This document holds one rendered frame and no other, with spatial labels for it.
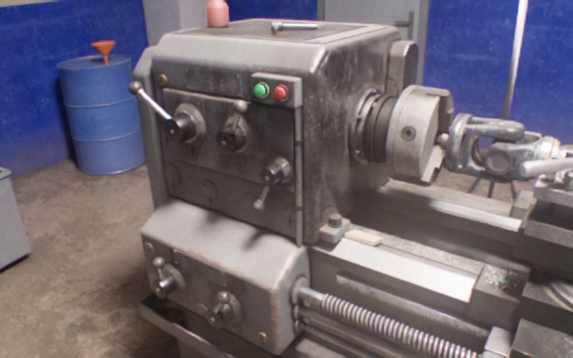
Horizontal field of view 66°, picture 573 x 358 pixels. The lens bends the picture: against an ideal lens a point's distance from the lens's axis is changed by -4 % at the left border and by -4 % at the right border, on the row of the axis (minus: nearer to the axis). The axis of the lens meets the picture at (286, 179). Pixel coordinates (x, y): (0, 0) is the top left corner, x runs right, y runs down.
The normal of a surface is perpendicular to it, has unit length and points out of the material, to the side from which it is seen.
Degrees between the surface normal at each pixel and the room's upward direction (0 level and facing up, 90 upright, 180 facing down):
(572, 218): 90
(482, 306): 90
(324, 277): 90
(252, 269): 32
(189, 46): 45
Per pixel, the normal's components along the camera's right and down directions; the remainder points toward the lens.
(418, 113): -0.43, -0.37
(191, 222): -0.32, -0.58
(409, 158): -0.57, 0.46
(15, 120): 0.82, 0.22
